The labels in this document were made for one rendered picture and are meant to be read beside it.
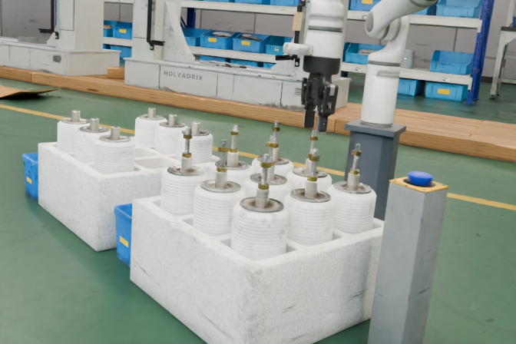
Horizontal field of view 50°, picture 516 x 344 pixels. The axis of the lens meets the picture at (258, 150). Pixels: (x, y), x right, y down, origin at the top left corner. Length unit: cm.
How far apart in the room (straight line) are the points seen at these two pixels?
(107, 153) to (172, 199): 31
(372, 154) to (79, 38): 315
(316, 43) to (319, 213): 34
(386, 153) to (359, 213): 52
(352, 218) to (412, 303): 20
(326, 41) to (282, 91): 221
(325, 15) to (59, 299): 76
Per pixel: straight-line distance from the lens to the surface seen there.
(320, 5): 111
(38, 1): 892
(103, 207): 133
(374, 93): 157
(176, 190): 108
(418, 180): 94
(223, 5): 654
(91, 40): 447
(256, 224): 90
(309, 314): 101
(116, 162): 135
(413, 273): 96
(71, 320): 110
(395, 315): 100
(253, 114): 332
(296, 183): 114
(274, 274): 90
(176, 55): 388
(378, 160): 157
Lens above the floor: 55
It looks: 13 degrees down
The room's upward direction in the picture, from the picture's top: 5 degrees clockwise
